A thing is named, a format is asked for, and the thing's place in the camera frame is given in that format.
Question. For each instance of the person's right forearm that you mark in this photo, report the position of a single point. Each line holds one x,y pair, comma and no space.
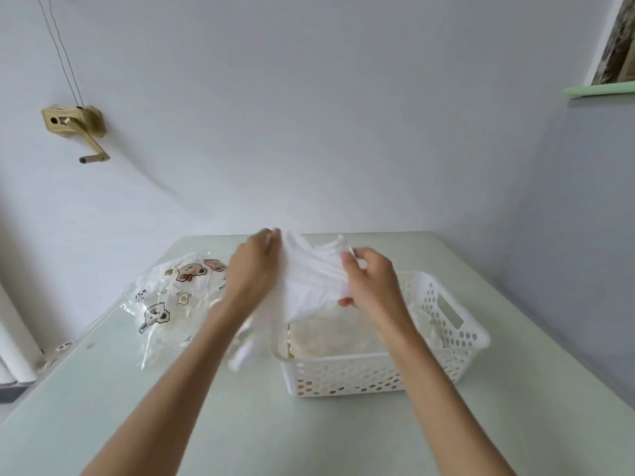
436,406

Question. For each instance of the person's left forearm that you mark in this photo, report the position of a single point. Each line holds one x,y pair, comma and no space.
163,401

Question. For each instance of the white column radiator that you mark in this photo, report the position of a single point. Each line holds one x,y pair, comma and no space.
17,342

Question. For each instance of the brass wall crank winch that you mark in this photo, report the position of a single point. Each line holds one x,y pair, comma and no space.
92,118

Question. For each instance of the stack of white gloves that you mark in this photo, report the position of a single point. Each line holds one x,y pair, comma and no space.
332,337

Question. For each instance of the white perforated plastic basket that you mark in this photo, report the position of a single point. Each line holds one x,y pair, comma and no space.
372,379

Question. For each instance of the pale green shelf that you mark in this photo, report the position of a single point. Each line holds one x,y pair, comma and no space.
600,89

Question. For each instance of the person's left hand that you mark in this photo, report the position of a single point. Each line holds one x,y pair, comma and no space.
253,275

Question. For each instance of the person's right hand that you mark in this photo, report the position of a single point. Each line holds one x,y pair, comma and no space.
374,287

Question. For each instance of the clear bear-print plastic bag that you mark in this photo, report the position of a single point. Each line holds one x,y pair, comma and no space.
163,312

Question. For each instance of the white cotton glove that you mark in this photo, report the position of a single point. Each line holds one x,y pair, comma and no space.
307,277

